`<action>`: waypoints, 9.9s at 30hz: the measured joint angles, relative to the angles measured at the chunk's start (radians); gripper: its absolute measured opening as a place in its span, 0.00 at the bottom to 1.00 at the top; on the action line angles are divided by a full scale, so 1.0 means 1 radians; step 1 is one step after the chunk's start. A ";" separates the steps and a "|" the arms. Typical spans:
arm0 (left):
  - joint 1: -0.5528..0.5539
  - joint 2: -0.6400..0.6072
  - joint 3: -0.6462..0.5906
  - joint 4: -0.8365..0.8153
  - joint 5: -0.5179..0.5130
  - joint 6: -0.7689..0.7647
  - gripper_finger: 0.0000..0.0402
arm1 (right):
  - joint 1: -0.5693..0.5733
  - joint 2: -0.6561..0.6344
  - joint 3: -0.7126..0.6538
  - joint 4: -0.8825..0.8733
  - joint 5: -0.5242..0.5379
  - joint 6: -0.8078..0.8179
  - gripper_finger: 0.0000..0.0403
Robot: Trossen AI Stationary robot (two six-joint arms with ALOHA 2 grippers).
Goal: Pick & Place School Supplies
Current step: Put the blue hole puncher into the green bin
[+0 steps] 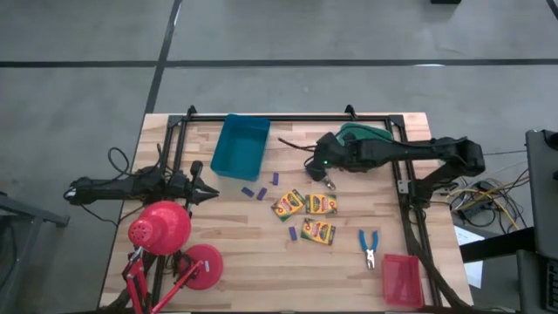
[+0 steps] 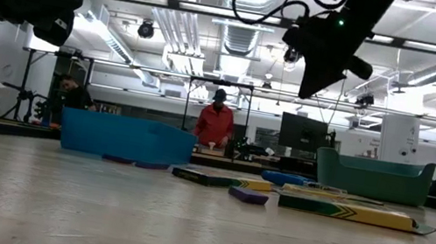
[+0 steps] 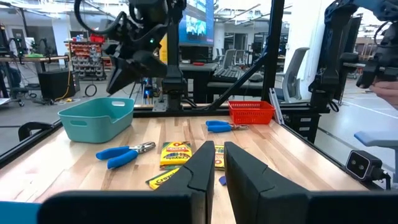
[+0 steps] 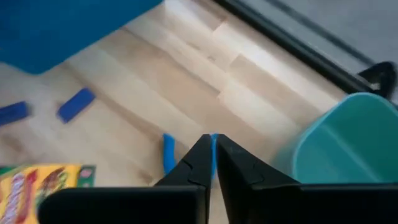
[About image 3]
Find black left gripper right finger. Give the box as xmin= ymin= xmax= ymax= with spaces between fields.
xmin=224 ymin=141 xmax=312 ymax=224

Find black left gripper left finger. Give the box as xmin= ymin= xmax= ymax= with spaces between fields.
xmin=156 ymin=140 xmax=216 ymax=224

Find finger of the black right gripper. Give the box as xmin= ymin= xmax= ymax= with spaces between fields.
xmin=106 ymin=58 xmax=147 ymax=96
xmin=136 ymin=52 xmax=169 ymax=79

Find yellow Crayola crayon box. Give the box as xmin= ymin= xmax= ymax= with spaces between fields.
xmin=145 ymin=167 xmax=182 ymax=191
xmin=159 ymin=141 xmax=193 ymax=170
xmin=213 ymin=144 xmax=226 ymax=172

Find blue-handled pliers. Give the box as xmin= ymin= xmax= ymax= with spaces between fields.
xmin=95 ymin=141 xmax=157 ymax=170
xmin=205 ymin=119 xmax=250 ymax=134

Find red mesh basket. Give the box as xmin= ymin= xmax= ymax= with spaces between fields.
xmin=227 ymin=100 xmax=277 ymax=126

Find red parts bin rack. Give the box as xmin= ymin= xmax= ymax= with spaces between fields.
xmin=68 ymin=39 xmax=106 ymax=79

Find black desk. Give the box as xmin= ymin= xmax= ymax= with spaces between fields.
xmin=178 ymin=62 xmax=265 ymax=104

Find teal plastic bin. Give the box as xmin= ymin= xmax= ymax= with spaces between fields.
xmin=57 ymin=97 xmax=135 ymax=144

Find large display screen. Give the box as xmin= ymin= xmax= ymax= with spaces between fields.
xmin=178 ymin=0 xmax=216 ymax=48

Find black equipment case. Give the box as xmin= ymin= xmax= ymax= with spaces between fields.
xmin=37 ymin=68 xmax=81 ymax=101

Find black keyboard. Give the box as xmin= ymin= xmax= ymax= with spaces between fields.
xmin=213 ymin=67 xmax=247 ymax=80

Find grey office chair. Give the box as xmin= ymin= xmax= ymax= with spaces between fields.
xmin=275 ymin=47 xmax=310 ymax=104
xmin=222 ymin=49 xmax=237 ymax=70

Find black drawer cabinet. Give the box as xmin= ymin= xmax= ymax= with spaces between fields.
xmin=281 ymin=110 xmax=323 ymax=144

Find wooden background workbench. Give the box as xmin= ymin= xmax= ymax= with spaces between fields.
xmin=0 ymin=55 xmax=70 ymax=63

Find person's hand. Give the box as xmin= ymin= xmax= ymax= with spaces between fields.
xmin=369 ymin=79 xmax=398 ymax=110

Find black table-level camera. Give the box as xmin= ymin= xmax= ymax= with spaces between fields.
xmin=345 ymin=149 xmax=385 ymax=182

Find black metal rig frame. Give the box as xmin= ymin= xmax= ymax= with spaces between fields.
xmin=0 ymin=0 xmax=392 ymax=190

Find black table camera cable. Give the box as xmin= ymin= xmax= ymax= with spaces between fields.
xmin=373 ymin=169 xmax=393 ymax=191

